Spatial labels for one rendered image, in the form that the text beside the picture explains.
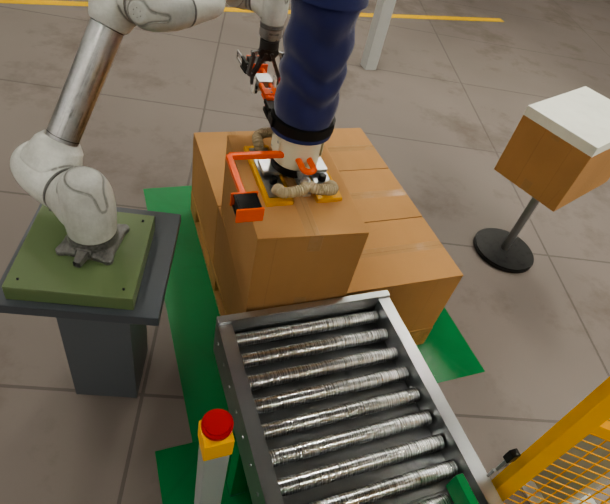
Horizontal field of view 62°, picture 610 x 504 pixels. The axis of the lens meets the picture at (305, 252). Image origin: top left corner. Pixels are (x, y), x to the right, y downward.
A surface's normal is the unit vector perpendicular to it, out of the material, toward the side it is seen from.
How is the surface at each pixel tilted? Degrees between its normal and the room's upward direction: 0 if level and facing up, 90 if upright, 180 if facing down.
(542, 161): 90
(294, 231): 0
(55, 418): 0
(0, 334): 0
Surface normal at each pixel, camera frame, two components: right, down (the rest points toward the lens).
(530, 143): -0.78, 0.33
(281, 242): 0.26, 0.72
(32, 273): 0.18, -0.68
